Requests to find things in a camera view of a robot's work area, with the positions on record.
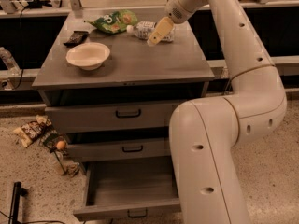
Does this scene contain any green snack bag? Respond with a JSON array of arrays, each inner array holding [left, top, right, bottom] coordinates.
[[87, 9, 138, 35]]

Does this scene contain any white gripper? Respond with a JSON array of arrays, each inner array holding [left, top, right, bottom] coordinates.
[[147, 0, 207, 47]]

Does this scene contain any grey bottom drawer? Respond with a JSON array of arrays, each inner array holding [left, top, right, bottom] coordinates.
[[74, 156, 180, 221]]

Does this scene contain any grey drawer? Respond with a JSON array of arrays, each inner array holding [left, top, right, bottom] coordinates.
[[67, 138, 170, 162], [46, 100, 181, 133], [74, 156, 180, 221]]

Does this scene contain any orange ball on floor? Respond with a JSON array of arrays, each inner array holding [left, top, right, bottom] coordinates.
[[56, 141, 66, 150]]

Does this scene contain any clear plastic water bottle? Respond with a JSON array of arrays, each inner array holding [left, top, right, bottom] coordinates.
[[126, 21, 175, 42]]

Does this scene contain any grey middle drawer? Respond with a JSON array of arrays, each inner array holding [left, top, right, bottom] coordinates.
[[67, 138, 170, 162]]

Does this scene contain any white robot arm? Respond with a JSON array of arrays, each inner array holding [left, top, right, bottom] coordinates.
[[148, 0, 287, 224]]

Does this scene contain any brown snack bag on floor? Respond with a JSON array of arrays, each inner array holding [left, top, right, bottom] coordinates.
[[13, 115, 51, 147]]

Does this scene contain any clear bottle on floor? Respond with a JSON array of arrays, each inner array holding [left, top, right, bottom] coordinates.
[[49, 152, 65, 175]]

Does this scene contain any grey top drawer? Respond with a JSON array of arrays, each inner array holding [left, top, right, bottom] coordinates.
[[46, 100, 181, 133]]

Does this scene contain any black stand on floor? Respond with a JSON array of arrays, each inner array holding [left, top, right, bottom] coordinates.
[[8, 182, 28, 224]]

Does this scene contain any white bowl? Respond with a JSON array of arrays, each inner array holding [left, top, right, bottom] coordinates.
[[66, 42, 110, 70]]

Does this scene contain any black cable at left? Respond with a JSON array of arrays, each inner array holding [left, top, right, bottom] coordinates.
[[13, 7, 26, 91]]

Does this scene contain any dark green packet on floor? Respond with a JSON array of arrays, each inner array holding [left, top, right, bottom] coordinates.
[[39, 130, 67, 153]]

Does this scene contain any crumpled wrapper on floor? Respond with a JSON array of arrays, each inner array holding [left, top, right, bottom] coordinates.
[[66, 163, 79, 177]]

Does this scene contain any clear bottle at left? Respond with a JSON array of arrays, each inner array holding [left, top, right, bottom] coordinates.
[[0, 47, 21, 77]]

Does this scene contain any grey drawer cabinet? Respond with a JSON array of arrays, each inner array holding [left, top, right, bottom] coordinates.
[[32, 7, 216, 173]]

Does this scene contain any dark snack bar wrapper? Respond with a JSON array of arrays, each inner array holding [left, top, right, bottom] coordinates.
[[64, 31, 89, 47]]

